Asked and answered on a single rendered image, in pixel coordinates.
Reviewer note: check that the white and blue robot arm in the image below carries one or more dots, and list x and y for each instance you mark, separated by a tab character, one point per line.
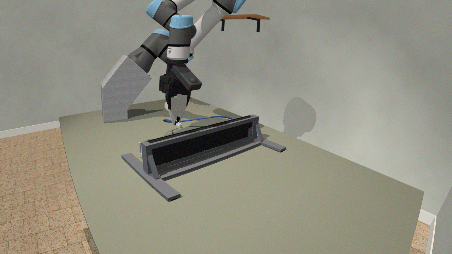
183	35

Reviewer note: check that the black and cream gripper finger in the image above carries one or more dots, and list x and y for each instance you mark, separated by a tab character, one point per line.
170	105
182	102

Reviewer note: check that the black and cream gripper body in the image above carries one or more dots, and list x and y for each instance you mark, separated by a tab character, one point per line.
169	80

